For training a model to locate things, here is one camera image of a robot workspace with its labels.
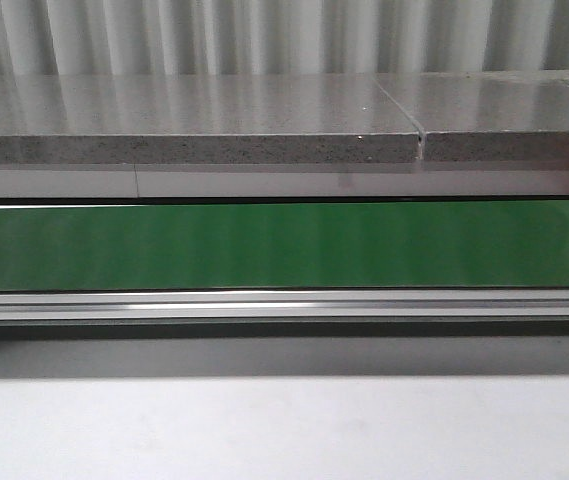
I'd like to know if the grey stone slab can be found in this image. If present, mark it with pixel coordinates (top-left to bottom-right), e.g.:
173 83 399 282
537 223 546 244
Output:
376 70 569 169
0 74 420 166

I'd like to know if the white base panel under slabs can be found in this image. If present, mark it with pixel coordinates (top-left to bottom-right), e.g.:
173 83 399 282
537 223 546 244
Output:
0 162 569 199

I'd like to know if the green conveyor belt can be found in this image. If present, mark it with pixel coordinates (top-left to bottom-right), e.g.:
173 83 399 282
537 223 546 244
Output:
0 200 569 292

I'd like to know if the grey stone slab left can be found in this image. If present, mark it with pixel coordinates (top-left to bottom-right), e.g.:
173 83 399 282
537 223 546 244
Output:
0 74 420 166

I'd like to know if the aluminium conveyor side rail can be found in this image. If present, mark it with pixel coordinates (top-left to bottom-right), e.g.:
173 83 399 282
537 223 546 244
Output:
0 288 569 327

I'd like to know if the grey stone slab right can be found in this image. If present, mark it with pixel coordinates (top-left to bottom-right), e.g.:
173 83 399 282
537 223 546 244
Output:
376 70 569 169

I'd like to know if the white corrugated wall panel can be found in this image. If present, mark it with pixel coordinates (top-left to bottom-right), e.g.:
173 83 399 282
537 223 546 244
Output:
0 1 569 76

